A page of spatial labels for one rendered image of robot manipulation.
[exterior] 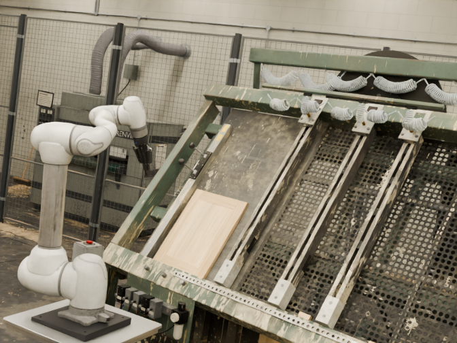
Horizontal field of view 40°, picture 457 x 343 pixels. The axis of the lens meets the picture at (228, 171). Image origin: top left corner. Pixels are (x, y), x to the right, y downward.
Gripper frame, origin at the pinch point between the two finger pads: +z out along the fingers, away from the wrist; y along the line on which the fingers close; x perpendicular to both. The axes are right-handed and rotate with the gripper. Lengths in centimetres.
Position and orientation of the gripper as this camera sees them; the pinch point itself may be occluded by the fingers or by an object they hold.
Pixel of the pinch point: (147, 169)
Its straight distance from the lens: 338.9
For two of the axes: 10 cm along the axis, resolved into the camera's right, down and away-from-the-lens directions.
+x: -5.3, 4.5, -7.2
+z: 1.3, 8.8, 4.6
